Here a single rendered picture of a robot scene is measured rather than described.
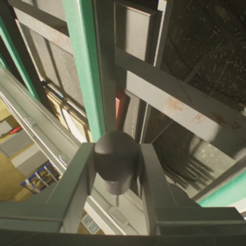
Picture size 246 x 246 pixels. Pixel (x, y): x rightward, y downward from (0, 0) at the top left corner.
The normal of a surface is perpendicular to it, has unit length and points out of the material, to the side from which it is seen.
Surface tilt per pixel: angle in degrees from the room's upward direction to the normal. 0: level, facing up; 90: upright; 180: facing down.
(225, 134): 0
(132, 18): 0
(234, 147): 0
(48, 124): 90
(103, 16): 90
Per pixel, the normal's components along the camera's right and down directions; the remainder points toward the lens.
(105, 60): 0.72, 0.55
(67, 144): 0.02, -0.61
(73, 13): -0.69, 0.57
